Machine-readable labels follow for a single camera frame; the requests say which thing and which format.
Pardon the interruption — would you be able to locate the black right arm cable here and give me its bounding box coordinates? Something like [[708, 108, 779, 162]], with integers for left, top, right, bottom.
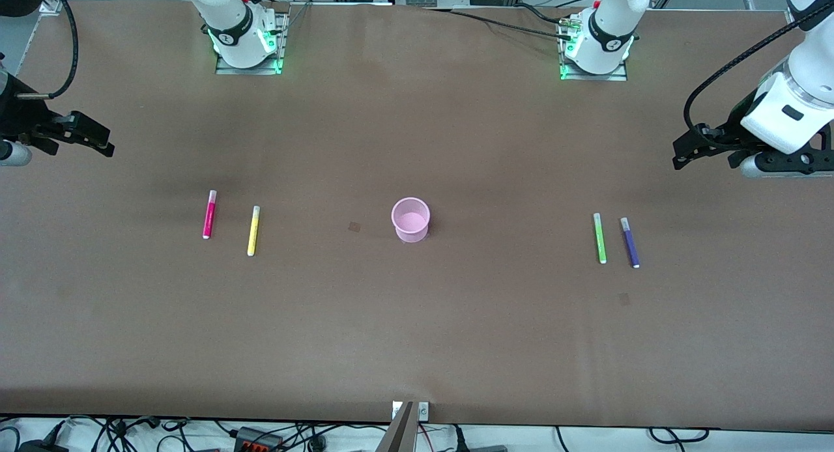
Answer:
[[16, 0, 79, 100]]

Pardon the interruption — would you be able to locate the long black table cable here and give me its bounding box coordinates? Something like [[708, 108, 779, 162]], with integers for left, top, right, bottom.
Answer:
[[422, 8, 575, 44]]

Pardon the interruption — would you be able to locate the purple marker pen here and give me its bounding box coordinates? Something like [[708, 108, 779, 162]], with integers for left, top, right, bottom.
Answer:
[[620, 217, 640, 269]]

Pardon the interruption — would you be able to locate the small metal edge bracket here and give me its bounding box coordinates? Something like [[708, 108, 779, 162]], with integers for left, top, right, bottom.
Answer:
[[392, 401, 430, 421]]

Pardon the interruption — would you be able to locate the pink plastic cup holder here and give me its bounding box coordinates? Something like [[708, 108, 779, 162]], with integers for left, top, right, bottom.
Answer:
[[391, 197, 431, 244]]

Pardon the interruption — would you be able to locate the brown camera mast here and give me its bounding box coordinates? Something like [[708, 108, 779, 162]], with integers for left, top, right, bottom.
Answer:
[[375, 401, 418, 452]]

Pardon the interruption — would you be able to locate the black looped floor cable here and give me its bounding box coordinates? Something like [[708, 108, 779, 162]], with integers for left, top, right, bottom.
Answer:
[[648, 427, 712, 447]]

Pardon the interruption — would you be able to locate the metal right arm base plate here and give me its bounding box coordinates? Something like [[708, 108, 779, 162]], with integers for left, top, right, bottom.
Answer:
[[215, 10, 289, 76]]

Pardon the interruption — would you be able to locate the black orange power adapter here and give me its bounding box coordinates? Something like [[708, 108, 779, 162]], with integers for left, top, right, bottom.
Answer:
[[233, 426, 285, 452]]

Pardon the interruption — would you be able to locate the black plug on floor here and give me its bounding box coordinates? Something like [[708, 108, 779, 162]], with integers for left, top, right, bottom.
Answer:
[[450, 426, 509, 452]]

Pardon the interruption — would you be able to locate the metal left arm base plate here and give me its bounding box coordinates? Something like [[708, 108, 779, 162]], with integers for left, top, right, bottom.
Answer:
[[558, 22, 628, 82]]

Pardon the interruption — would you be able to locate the short black table cable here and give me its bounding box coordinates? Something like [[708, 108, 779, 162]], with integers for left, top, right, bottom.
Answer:
[[513, 3, 569, 27]]

